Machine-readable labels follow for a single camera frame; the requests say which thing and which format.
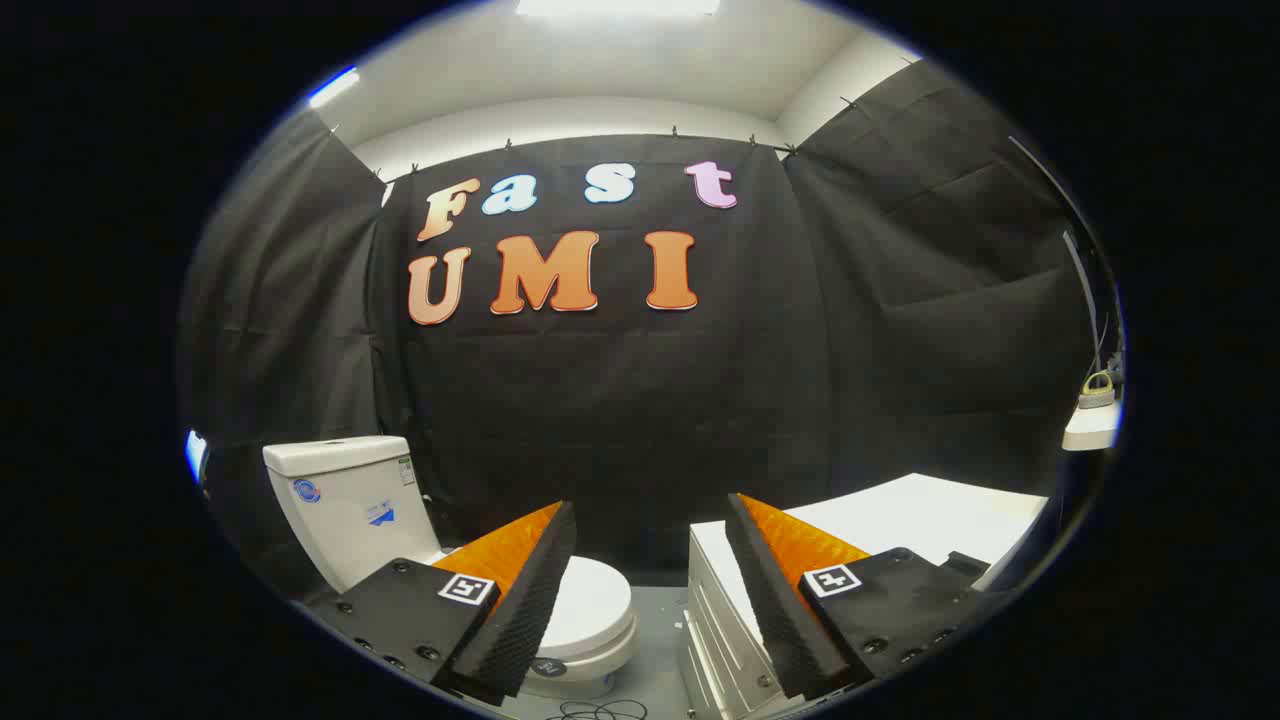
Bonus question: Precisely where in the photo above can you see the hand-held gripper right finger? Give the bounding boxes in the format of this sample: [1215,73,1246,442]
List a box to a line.
[725,492,1011,701]

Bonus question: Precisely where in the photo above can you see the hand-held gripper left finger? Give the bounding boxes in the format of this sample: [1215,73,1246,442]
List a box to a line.
[300,500,579,707]

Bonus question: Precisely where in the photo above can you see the white toilet lid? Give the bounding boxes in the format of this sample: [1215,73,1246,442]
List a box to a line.
[538,556,634,681]

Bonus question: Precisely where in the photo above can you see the white toilet body with tank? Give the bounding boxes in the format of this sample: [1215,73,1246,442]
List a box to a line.
[263,436,641,701]

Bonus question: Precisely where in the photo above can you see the white panelled cabinet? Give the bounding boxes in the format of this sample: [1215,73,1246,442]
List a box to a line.
[680,472,1051,720]

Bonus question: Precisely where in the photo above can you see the white side shelf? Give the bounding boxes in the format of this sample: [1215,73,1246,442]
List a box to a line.
[1062,400,1123,453]

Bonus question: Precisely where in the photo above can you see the ceiling light panel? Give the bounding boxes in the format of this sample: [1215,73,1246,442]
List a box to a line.
[515,0,721,17]

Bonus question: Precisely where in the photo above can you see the black floor cables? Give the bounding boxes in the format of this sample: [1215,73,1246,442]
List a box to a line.
[545,699,651,720]

